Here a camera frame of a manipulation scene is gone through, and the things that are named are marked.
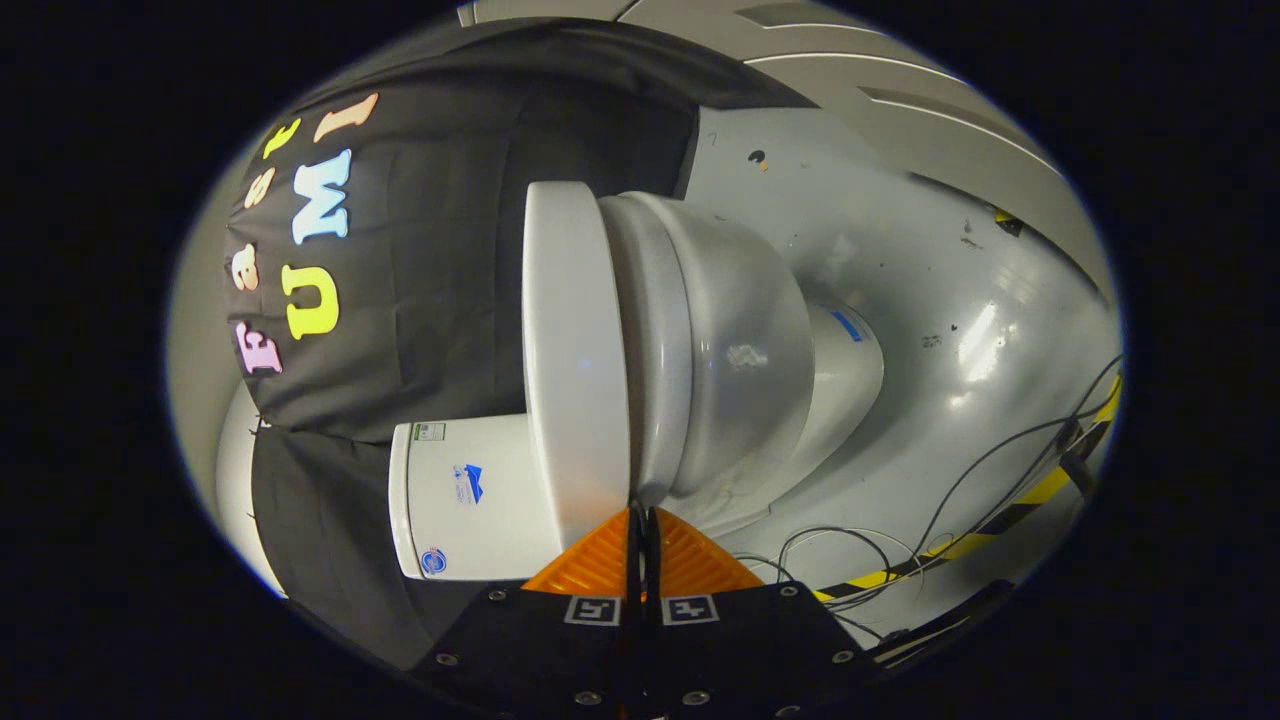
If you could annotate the black backdrop cloth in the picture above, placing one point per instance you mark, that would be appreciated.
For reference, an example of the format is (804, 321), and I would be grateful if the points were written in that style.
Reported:
(440, 260)

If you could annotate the white cabinet with slots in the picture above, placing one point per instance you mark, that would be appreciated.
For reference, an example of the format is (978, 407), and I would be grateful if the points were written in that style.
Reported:
(900, 90)

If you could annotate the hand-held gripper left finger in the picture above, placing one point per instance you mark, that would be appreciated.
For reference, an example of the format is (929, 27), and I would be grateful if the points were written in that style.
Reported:
(560, 650)

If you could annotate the white toilet tank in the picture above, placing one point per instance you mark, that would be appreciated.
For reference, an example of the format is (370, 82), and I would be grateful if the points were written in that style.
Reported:
(470, 500)

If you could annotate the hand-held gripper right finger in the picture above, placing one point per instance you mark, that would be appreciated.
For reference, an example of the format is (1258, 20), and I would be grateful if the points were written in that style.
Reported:
(730, 650)

